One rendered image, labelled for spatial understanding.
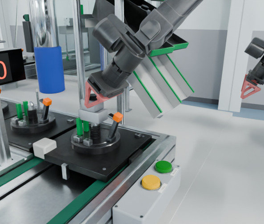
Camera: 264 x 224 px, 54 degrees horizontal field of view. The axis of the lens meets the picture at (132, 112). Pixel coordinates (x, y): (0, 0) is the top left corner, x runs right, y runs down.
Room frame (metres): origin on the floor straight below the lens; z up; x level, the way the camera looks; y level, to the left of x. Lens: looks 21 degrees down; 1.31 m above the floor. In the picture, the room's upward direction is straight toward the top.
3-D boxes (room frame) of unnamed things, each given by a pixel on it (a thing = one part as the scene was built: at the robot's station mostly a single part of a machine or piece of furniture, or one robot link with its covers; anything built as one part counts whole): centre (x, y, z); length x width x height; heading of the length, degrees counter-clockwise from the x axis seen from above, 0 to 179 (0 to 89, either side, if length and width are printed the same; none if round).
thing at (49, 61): (1.58, 0.50, 0.99); 0.16 x 0.16 x 0.27
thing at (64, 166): (0.55, 0.17, 0.95); 0.01 x 0.01 x 0.04; 60
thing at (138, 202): (0.48, -0.04, 0.93); 0.21 x 0.07 x 0.06; 150
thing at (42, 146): (0.62, 0.24, 0.97); 0.05 x 0.05 x 0.04; 60
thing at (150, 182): (0.48, -0.04, 0.96); 0.04 x 0.04 x 0.02
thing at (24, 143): (0.79, 0.33, 1.01); 0.24 x 0.24 x 0.13; 60
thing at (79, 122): (0.67, 0.15, 1.01); 0.01 x 0.01 x 0.05; 60
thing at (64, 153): (0.66, 0.10, 0.96); 0.24 x 0.24 x 0.02; 60
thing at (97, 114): (0.66, 0.11, 1.08); 0.08 x 0.04 x 0.07; 60
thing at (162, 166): (0.54, -0.08, 0.96); 0.04 x 0.04 x 0.02
